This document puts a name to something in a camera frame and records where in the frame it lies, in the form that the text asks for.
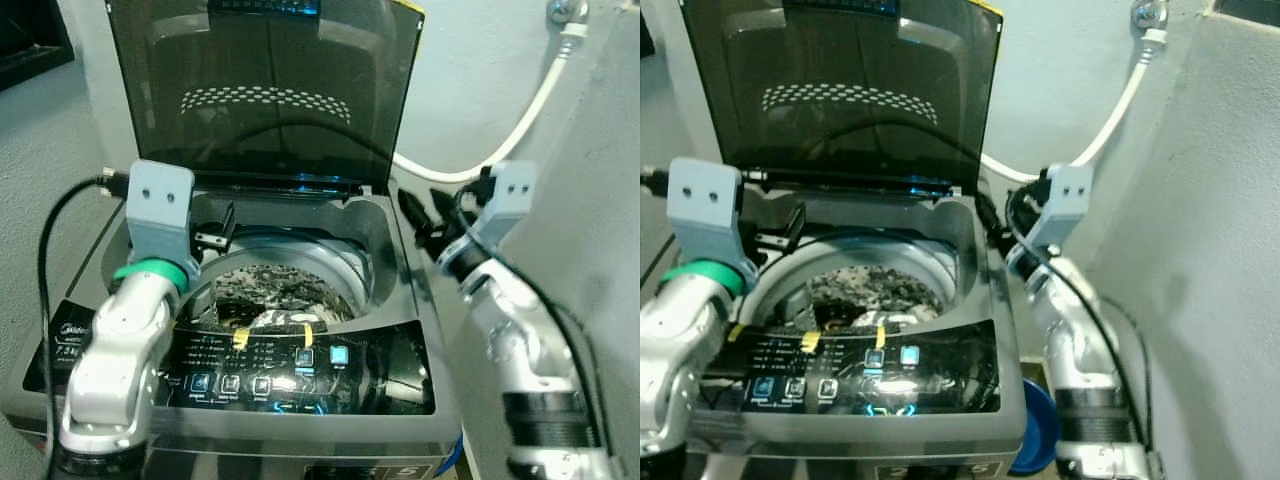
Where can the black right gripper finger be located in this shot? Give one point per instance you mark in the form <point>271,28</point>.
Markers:
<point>412,208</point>
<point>987,212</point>

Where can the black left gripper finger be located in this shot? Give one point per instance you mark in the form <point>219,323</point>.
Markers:
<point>212,243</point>
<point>797,225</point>
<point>772,244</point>
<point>229,222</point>

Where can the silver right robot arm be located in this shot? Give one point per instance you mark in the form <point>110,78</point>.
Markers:
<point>520,350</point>
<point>1075,350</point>

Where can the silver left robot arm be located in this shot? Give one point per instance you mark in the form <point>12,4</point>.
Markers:
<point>110,360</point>
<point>675,350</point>

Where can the black and white patterned clothes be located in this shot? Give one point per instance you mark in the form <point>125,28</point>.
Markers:
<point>270,287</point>
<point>880,287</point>

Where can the grey top-load washing machine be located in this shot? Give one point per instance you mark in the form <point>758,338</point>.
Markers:
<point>880,428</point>
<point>300,428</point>

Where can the dark transparent washer lid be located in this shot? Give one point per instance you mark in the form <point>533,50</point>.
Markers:
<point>270,60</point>
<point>850,60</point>

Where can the blue plastic basin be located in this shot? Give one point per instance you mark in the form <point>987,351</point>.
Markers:
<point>1038,435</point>
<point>452,457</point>

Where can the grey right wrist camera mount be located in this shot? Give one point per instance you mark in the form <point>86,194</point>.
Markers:
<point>1065,200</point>
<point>510,195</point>

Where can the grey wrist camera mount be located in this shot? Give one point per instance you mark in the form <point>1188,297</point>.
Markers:
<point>160,205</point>
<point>705,205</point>
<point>1065,200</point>
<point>510,195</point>

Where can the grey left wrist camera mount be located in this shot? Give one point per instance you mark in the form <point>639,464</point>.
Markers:
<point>160,205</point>
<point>705,205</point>

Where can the metal wall tap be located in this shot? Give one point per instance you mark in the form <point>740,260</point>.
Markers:
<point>565,10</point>
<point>1148,12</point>

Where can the dark window frame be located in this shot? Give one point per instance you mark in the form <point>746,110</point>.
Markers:
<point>30,40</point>
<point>646,25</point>

